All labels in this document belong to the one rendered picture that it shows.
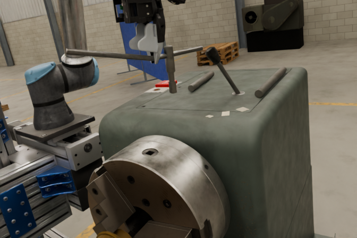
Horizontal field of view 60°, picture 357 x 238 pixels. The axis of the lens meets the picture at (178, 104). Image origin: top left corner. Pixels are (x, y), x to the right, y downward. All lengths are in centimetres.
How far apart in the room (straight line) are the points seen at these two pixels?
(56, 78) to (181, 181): 76
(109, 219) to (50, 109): 67
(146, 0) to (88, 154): 68
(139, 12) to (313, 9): 1006
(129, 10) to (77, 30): 56
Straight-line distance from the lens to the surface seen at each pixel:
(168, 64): 74
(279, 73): 103
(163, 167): 62
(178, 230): 64
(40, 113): 126
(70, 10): 117
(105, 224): 66
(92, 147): 119
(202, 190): 64
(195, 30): 1199
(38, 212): 129
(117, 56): 68
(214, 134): 70
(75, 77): 126
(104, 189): 68
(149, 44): 69
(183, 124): 75
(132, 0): 66
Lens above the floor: 150
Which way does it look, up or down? 16 degrees down
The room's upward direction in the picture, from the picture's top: 9 degrees counter-clockwise
